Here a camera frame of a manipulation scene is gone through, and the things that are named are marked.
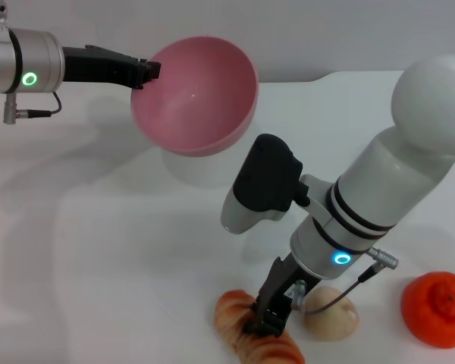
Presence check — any beige round bun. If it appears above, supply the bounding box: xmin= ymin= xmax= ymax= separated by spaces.
xmin=303 ymin=286 xmax=360 ymax=340

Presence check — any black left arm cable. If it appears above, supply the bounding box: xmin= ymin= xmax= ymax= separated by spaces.
xmin=3 ymin=90 xmax=64 ymax=124

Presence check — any orange tangerine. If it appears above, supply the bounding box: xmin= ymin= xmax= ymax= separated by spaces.
xmin=400 ymin=271 xmax=455 ymax=350

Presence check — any pink plastic bowl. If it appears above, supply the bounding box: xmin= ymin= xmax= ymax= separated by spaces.
xmin=130 ymin=36 xmax=260 ymax=158

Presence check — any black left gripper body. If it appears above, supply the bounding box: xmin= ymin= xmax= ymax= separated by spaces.
xmin=61 ymin=44 xmax=147 ymax=91

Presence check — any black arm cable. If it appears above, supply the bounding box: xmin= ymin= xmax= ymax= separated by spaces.
xmin=3 ymin=90 xmax=64 ymax=124
xmin=290 ymin=245 xmax=400 ymax=316

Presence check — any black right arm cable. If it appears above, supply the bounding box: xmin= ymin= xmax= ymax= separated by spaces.
xmin=290 ymin=245 xmax=400 ymax=316

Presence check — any orange white striped bread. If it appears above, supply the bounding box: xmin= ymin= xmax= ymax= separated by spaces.
xmin=213 ymin=289 xmax=306 ymax=364

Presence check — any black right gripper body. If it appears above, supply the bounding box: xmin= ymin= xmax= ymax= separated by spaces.
xmin=272 ymin=257 xmax=320 ymax=318

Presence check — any right wrist camera housing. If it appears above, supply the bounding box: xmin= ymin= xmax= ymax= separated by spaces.
xmin=220 ymin=133 xmax=310 ymax=234

